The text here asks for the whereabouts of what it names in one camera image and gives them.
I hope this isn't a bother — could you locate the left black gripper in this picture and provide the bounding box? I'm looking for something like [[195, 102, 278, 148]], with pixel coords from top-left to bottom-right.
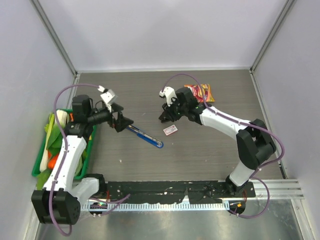
[[86, 103, 133, 132]]

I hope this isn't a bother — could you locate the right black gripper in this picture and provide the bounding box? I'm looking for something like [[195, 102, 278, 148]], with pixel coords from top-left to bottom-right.
[[162, 96, 188, 123]]

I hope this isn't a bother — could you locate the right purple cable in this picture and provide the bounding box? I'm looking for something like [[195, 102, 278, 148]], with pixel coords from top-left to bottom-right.
[[161, 72, 286, 167]]

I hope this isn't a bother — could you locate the toy carrot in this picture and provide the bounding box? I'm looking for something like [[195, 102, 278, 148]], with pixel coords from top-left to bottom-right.
[[47, 152, 59, 170]]

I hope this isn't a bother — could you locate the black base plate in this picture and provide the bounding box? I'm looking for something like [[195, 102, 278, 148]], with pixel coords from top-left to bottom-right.
[[105, 180, 256, 205]]

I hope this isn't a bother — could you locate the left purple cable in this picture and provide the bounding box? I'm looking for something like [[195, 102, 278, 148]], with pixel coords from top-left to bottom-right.
[[48, 83, 106, 237]]

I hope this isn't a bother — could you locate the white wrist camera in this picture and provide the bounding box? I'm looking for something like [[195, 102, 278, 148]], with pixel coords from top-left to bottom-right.
[[100, 89, 118, 113], [159, 86, 177, 107]]

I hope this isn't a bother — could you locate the small staple box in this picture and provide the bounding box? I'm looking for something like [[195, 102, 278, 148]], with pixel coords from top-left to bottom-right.
[[163, 124, 178, 136]]

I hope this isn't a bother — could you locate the purple cable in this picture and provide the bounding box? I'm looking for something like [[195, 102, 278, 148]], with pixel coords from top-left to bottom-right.
[[161, 72, 286, 167], [48, 83, 106, 237]]

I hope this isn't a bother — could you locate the toy bok choy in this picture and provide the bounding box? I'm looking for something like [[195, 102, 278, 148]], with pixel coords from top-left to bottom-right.
[[36, 113, 63, 190]]

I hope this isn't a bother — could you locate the slotted cable duct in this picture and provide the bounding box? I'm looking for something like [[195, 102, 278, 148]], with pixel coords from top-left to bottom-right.
[[80, 201, 230, 211]]

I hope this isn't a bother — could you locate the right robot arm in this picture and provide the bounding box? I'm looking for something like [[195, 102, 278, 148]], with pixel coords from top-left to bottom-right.
[[159, 86, 277, 198]]

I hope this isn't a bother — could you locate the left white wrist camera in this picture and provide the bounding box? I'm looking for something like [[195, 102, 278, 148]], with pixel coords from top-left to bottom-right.
[[100, 89, 118, 113]]

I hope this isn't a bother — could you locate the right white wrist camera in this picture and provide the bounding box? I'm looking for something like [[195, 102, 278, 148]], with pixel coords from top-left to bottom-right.
[[159, 86, 177, 107]]

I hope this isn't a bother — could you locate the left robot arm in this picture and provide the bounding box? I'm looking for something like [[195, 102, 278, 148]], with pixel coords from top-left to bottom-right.
[[31, 90, 133, 225]]

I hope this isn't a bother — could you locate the Fox's candy bag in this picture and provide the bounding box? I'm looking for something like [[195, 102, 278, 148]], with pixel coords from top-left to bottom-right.
[[184, 84, 215, 103]]

